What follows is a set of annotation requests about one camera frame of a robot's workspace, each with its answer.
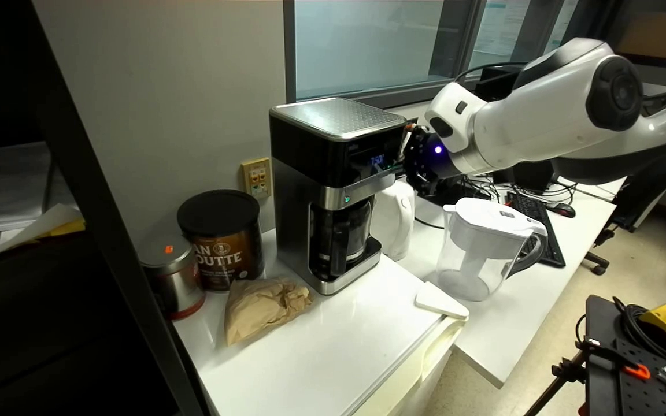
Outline orange clamp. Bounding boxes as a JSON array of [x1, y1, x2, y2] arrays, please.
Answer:
[[622, 361, 655, 384]]

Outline stack of papers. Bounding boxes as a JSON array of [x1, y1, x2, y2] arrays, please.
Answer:
[[0, 141, 88, 271]]

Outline black shelf frame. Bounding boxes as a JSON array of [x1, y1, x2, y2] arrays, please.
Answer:
[[20, 0, 212, 416]]

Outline black office chair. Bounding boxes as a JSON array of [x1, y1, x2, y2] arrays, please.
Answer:
[[580, 147, 666, 278]]

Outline beige wall outlet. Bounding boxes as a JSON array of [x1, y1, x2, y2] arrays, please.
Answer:
[[239, 154, 275, 206]]

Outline black coiled cable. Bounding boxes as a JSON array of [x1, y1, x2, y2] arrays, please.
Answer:
[[610, 294, 666, 368]]

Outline black tripod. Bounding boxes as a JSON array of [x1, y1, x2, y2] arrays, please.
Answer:
[[522, 348, 592, 416]]

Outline brown coffee canister black lid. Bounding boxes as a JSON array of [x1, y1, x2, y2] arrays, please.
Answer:
[[177, 188, 267, 294]]

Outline black keyboard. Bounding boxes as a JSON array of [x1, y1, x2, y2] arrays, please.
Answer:
[[504, 192, 570, 271]]

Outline white electric kettle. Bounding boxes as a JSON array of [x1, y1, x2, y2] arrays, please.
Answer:
[[368, 177, 418, 263]]

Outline black and silver coffeemaker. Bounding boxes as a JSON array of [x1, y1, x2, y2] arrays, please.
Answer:
[[269, 94, 411, 299]]

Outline small metal can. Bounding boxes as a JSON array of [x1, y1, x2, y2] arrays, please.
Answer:
[[142, 241, 208, 324]]

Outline black perforated cart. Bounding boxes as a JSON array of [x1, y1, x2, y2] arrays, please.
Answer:
[[580, 294, 666, 416]]

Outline white folded cloth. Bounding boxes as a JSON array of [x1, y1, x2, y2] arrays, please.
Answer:
[[411, 280, 473, 324]]

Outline white water filter pitcher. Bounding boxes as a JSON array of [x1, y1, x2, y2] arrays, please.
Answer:
[[431, 197, 550, 304]]

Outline glass coffee carafe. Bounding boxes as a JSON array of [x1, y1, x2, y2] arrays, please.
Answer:
[[313, 200, 375, 267]]

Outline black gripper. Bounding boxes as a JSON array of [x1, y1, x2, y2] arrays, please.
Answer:
[[400, 126, 498, 206]]

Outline bag of brown coffee filters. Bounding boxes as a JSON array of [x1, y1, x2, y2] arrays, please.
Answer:
[[223, 274, 318, 348]]

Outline dark window frame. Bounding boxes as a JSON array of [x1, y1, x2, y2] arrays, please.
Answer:
[[283, 0, 592, 111]]

